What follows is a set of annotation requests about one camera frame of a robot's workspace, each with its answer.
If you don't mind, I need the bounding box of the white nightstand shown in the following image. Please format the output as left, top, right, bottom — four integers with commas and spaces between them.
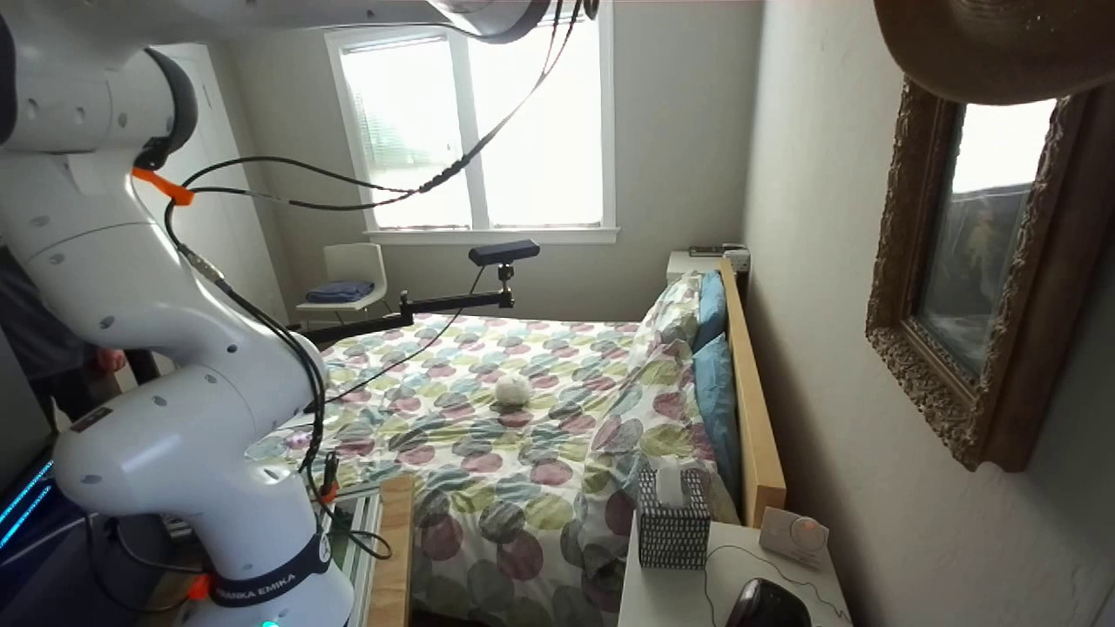
662, 244, 751, 289

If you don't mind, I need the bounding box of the small white plush ball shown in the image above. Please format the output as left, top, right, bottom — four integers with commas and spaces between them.
491, 374, 536, 410

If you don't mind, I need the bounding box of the cream side table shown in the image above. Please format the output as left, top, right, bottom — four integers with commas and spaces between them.
613, 519, 856, 627

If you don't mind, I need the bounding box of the wooden bed headboard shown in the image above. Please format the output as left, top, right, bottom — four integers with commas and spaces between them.
714, 252, 790, 534

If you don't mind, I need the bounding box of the pink salt stone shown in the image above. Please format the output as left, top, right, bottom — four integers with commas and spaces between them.
757, 506, 831, 574

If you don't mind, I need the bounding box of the large blue pillow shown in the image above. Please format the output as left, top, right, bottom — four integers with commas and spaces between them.
690, 331, 746, 501

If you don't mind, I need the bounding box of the white framed window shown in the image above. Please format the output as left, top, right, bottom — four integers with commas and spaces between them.
325, 9, 620, 247

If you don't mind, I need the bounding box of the white tissue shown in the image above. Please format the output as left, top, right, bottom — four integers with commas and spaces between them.
648, 464, 701, 507

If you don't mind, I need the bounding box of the black stereo camera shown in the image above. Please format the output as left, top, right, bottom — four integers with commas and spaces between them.
467, 238, 545, 270

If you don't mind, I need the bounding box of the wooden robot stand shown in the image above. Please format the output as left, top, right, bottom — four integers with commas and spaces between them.
361, 471, 417, 627

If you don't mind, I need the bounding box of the black white patterned tissue box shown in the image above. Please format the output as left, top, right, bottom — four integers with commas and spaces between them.
635, 464, 714, 570

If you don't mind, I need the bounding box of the white chair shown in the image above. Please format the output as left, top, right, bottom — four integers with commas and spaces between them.
291, 238, 394, 323

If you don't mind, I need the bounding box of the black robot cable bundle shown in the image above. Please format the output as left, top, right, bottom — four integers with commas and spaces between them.
124, 0, 605, 472

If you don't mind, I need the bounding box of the bed with floral quilt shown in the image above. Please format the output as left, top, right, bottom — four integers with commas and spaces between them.
271, 303, 727, 627

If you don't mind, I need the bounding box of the orange cable tie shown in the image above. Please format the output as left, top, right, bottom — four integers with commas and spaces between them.
128, 163, 197, 209

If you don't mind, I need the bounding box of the small blue pillow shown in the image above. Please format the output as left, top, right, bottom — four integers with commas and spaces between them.
690, 269, 732, 353

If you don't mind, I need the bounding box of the ornate framed wall mirror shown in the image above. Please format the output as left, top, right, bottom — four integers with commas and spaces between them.
865, 81, 1108, 472

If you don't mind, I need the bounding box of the floral pillow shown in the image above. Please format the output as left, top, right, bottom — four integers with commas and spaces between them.
638, 269, 706, 353

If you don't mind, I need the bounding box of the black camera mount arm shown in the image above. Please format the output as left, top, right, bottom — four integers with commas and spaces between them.
291, 261, 518, 348

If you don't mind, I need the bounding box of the blue seat cushion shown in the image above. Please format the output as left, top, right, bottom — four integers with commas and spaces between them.
302, 274, 376, 306

